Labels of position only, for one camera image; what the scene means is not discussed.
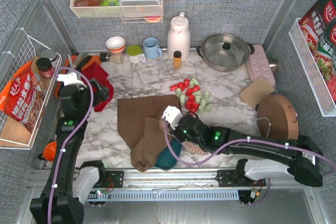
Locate pink striped towel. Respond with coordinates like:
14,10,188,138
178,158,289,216
159,116,211,155

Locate green capsule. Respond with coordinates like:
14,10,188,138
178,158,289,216
192,77,199,85
180,94,186,105
175,88,182,97

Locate red cloth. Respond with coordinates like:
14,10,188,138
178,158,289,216
82,62,114,112

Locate teal storage basket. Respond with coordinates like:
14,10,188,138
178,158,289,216
154,138,182,170

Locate brown cloth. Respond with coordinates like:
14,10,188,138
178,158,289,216
117,94,181,172

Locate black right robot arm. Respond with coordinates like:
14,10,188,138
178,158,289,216
166,113,323,187

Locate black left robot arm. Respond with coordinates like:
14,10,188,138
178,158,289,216
29,84,106,223

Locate orange tray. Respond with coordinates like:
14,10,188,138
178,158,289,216
54,54,101,98

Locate red lid jar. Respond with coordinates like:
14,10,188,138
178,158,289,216
36,58,54,78

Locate red snack bag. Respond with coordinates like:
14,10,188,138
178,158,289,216
1,61,44,133

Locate silver lid jar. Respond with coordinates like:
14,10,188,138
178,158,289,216
40,49,58,62

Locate orange cup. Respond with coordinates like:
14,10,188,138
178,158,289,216
42,141,57,162

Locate pepper grinder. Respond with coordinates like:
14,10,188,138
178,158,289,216
99,52,124,64

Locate orange spice bottle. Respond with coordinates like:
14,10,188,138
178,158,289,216
173,51,182,69

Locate white orange bowl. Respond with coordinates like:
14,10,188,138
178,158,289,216
106,36,125,54

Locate green lid cup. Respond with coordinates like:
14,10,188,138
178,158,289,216
127,45,146,64

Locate brown cardboard sheet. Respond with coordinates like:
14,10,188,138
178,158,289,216
239,77,275,108

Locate steel pot with lid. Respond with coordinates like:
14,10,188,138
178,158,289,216
196,34,255,72

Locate round wooden board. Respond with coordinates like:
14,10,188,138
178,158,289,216
257,94,299,140

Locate blue mug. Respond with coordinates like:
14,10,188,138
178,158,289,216
143,38,163,59

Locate white thermos jug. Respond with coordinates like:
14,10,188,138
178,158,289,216
167,12,191,61

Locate pink egg tray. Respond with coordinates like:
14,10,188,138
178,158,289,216
246,45,276,87

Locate clear plastic containers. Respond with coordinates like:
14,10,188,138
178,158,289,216
119,0,161,17

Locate red seasoning packet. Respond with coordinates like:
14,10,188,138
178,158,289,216
299,0,335,101

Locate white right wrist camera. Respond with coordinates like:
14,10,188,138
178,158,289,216
161,105,183,130

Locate white wire basket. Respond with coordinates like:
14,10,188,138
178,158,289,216
1,28,62,150

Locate white mesh wall basket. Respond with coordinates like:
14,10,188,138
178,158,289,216
288,18,335,117

